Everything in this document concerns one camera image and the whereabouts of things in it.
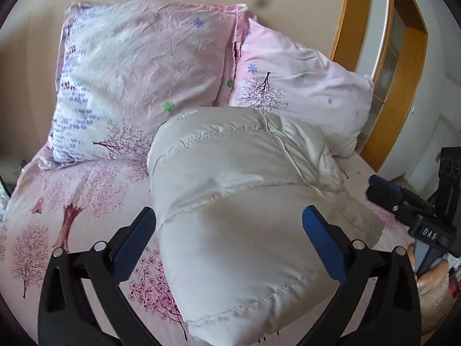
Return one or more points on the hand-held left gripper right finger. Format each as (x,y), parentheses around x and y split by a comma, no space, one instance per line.
(324,245)

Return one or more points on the large pink floral pillow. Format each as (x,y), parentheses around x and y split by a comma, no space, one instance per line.
(137,65)

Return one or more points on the pink tree print bed cover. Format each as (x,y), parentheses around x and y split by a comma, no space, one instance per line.
(90,194)

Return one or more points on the small pink floral pillow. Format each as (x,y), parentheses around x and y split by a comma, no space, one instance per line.
(306,65)

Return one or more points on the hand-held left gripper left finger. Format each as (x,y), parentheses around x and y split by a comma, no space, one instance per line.
(133,243)

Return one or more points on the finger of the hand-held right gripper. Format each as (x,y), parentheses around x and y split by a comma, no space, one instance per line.
(383,189)

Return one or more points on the white puffer jacket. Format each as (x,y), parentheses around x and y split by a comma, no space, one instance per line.
(234,194)

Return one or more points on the wooden door frame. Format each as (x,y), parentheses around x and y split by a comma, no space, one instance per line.
(347,25)

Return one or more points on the person's right hand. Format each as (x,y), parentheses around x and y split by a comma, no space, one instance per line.
(430,276)

